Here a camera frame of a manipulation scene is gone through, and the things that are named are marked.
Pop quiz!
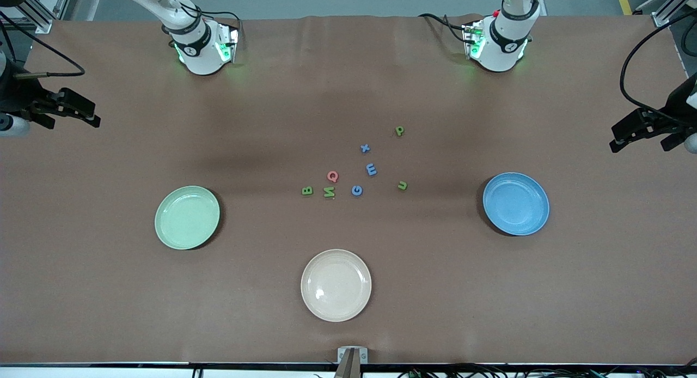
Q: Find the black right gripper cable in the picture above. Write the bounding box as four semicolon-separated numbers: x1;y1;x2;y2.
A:
0;10;86;79

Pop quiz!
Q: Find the blue plate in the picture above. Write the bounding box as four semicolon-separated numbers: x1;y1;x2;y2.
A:
482;172;551;236

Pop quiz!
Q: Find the black arm base cable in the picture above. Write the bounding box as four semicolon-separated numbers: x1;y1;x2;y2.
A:
418;13;474;45
199;10;241;25

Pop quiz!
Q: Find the beige plate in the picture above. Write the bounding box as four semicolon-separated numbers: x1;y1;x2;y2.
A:
301;249;372;322

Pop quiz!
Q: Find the black left arm base cable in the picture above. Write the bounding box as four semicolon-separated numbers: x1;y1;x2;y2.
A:
418;13;474;45

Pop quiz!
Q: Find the silver left arm base bracket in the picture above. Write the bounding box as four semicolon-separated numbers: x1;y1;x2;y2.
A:
463;21;485;60

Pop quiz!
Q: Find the brown table mat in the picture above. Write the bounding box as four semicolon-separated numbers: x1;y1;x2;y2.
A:
0;14;697;366

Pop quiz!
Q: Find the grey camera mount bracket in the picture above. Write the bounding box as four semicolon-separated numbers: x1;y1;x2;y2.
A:
337;346;369;378

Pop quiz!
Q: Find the green plate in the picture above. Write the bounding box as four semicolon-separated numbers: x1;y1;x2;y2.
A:
155;186;221;251

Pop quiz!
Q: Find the black right arm base cable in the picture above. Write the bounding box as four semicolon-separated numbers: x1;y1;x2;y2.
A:
199;10;241;25

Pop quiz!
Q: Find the silver right arm base bracket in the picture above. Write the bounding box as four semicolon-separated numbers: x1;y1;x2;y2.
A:
215;23;240;64

